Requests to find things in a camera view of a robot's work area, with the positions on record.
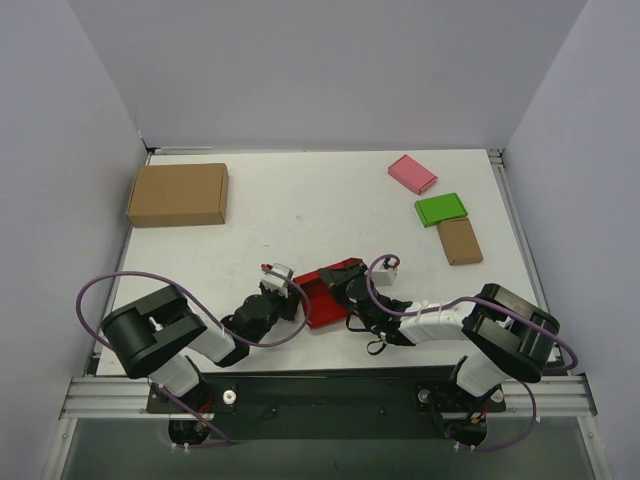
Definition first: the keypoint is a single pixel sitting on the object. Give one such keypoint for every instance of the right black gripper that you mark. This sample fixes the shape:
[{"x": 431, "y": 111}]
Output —
[{"x": 338, "y": 280}]

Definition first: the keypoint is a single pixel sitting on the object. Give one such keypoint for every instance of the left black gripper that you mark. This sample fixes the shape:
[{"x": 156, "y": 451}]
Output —
[{"x": 291, "y": 304}]

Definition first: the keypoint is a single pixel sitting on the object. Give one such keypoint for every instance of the red paper box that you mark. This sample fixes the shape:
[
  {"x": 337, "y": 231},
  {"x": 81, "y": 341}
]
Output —
[{"x": 324, "y": 309}]

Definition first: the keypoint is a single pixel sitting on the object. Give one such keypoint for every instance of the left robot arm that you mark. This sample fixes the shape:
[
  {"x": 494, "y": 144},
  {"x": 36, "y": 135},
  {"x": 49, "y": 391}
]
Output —
[{"x": 149, "y": 335}]

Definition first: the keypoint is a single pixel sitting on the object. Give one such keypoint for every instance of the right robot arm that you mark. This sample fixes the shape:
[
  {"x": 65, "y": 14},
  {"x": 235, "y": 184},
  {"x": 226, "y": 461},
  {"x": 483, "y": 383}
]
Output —
[{"x": 514, "y": 338}]

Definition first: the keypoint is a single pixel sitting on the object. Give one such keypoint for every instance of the pink paper box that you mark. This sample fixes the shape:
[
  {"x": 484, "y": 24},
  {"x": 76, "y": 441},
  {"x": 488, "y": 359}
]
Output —
[{"x": 412, "y": 175}]

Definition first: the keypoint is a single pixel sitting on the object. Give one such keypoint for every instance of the small brown cardboard box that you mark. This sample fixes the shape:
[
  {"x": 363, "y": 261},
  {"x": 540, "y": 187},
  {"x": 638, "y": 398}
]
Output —
[{"x": 459, "y": 242}]

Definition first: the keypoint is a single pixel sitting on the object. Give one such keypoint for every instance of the green paper box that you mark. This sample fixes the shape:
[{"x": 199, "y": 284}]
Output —
[{"x": 434, "y": 210}]

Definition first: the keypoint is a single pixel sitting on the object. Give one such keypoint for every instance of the large brown cardboard box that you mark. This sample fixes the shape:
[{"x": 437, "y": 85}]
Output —
[{"x": 179, "y": 195}]

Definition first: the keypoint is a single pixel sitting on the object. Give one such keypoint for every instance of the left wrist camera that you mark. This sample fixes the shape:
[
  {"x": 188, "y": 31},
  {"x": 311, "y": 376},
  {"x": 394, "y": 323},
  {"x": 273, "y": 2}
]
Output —
[{"x": 276, "y": 278}]

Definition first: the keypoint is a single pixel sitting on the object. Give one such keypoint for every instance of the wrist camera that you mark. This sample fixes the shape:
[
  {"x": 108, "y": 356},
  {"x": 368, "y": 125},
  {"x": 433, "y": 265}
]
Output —
[
  {"x": 385, "y": 273},
  {"x": 276, "y": 278}
]

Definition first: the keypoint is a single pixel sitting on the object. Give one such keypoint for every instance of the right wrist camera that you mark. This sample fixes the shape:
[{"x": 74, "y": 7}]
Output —
[{"x": 385, "y": 273}]

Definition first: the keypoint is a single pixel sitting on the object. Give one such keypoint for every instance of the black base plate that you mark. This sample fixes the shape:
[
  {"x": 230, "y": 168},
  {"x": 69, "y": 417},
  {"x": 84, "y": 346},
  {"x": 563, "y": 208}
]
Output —
[{"x": 346, "y": 404}]

